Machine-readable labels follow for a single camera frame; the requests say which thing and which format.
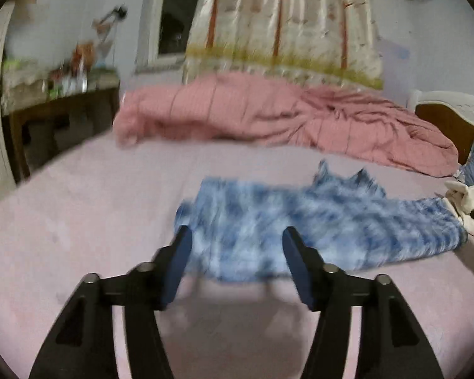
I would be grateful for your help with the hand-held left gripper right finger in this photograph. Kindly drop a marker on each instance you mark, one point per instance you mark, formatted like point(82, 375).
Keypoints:
point(299, 268)

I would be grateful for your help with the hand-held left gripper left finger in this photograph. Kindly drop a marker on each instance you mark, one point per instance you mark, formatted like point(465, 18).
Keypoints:
point(177, 268)

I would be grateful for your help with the blue white knit sweater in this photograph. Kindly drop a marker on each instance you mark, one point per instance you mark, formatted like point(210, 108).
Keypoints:
point(320, 221)

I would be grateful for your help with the bed with pink sheet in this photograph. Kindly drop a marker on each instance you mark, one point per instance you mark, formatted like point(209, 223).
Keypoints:
point(83, 213)

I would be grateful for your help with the pink quilt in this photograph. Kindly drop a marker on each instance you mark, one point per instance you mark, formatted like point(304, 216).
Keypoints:
point(260, 110)

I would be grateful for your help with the dark wooden desk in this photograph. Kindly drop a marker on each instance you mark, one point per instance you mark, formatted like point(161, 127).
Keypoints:
point(63, 126)

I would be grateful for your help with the cream white garment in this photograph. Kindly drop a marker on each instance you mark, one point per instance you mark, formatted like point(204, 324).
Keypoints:
point(472, 201)

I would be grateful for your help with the wooden white headboard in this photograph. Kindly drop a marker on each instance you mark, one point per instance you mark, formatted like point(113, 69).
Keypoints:
point(450, 122)

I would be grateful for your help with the bottles on desk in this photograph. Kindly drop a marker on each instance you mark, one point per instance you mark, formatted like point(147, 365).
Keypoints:
point(65, 81)

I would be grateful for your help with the orange plush toy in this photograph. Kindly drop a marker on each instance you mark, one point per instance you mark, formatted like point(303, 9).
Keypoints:
point(83, 55)

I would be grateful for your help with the tree print curtain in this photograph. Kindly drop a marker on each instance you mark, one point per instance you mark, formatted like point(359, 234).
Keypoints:
point(284, 19)

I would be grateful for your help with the desk lamp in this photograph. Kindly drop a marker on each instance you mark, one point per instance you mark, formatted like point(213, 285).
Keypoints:
point(110, 17)

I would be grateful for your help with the white frame window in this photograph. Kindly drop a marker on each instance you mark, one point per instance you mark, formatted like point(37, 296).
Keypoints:
point(177, 15)

